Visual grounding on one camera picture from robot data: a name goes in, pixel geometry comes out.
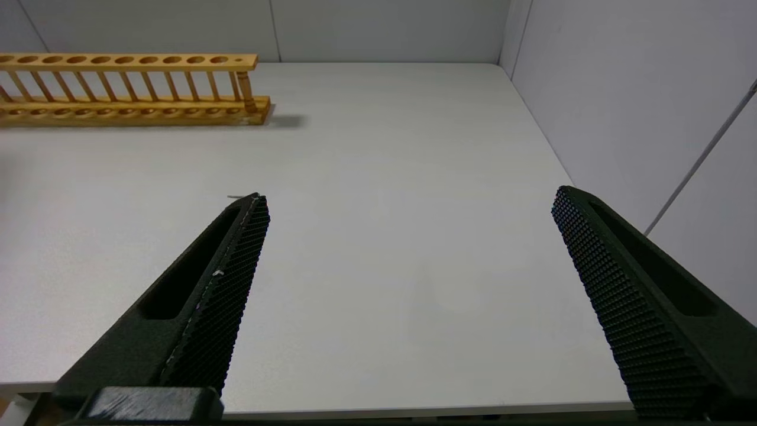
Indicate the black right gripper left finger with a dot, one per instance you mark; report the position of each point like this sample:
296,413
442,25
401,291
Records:
207,296

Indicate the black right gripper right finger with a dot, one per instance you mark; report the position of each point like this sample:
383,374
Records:
644,307

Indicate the wooden test tube rack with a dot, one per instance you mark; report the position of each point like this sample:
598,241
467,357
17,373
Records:
136,60

